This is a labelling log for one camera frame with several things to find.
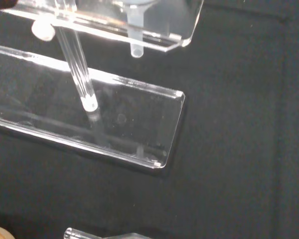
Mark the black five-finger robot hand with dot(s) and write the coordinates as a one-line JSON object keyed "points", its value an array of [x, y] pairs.
{"points": [[1, 3]]}

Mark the black cloth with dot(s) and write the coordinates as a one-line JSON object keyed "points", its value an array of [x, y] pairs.
{"points": [[239, 149]]}

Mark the translucent plastic funnel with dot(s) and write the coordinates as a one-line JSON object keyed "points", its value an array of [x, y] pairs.
{"points": [[137, 35]]}

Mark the clear acrylic funnel stand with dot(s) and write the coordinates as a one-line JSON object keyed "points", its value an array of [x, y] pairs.
{"points": [[139, 124]]}

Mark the clear glass weighing funnel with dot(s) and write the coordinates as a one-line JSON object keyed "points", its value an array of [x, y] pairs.
{"points": [[74, 234]]}

